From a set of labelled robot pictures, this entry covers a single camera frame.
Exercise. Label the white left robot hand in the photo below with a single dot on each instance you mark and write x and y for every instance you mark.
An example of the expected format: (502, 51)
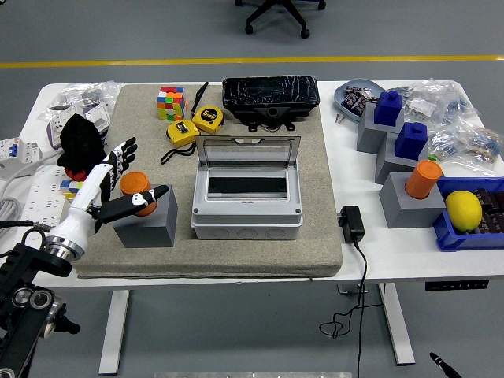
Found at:
(78, 201)

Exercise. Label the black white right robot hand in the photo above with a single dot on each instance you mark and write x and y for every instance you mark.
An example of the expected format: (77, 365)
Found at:
(443, 364)

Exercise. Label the orange cylinder battery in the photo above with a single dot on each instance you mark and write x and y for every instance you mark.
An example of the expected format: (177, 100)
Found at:
(132, 183)
(423, 179)

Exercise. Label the grey junction box clear lid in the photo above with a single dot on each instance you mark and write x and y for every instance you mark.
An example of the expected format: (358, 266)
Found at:
(246, 228)

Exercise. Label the black plastic tray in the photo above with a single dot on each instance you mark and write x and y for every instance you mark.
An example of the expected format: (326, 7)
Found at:
(271, 94)

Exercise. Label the small colourful puzzle cube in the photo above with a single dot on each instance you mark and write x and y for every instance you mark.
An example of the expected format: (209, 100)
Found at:
(71, 190)

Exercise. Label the red object under cloth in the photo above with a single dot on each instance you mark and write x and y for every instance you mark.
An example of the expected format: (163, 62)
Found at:
(76, 174)

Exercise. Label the white power strip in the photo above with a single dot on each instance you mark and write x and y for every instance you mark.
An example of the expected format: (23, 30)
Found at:
(43, 189)

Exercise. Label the black cloth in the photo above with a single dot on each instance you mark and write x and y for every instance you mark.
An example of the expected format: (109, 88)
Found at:
(80, 141)

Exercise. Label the white table leg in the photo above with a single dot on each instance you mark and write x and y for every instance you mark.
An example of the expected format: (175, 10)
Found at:
(114, 330)
(397, 323)

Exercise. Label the white circuit breaker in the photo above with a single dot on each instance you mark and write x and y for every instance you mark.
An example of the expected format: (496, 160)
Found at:
(19, 151)

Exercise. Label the black table control panel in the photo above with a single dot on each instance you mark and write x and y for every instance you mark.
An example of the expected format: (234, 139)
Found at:
(456, 285)

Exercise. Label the grey block with round hole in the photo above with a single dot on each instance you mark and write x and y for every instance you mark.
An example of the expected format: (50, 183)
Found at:
(157, 232)

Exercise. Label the blue plastic bin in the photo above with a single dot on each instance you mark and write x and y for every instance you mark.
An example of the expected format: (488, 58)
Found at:
(449, 238)

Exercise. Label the large colourful puzzle cube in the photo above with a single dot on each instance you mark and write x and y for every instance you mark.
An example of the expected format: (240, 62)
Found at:
(171, 103)

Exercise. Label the yellow tape measure black label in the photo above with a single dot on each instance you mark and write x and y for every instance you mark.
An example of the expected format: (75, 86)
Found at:
(208, 118)

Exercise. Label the yellow lemon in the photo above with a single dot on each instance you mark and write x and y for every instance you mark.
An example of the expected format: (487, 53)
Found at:
(464, 210)

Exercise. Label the dark packets in bin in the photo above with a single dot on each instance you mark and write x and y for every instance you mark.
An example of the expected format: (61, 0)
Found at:
(492, 214)

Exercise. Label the grey holder block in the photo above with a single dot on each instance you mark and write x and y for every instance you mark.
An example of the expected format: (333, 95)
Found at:
(401, 208)
(388, 167)
(368, 138)

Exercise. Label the black tweezers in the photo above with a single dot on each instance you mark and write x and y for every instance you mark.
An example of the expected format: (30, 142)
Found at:
(201, 93)

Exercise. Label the black power adapter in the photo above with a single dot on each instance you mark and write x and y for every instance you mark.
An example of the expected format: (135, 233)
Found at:
(352, 224)

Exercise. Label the clear bags of small parts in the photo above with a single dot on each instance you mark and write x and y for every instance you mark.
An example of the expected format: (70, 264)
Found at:
(472, 147)

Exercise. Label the blue block with knob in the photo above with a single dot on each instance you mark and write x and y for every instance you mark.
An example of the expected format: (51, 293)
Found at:
(411, 141)
(388, 108)

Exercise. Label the grey-brown mat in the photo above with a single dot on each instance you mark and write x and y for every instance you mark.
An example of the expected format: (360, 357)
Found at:
(315, 177)

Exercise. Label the clear bag of white parts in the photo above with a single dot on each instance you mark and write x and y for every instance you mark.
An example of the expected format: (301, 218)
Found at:
(419, 106)

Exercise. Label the clear bag of blue parts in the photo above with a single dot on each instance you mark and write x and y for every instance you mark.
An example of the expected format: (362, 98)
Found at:
(458, 104)

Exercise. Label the small metal clip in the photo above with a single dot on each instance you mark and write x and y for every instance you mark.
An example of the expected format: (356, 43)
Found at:
(340, 117)

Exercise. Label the black office chair base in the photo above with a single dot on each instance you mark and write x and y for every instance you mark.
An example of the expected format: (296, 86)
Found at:
(275, 12)

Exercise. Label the dark snack packets in dish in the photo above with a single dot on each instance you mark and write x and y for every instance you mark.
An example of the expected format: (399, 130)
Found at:
(354, 100)

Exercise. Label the blue-grey oval dish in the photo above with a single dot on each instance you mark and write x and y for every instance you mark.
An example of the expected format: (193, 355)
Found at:
(340, 96)

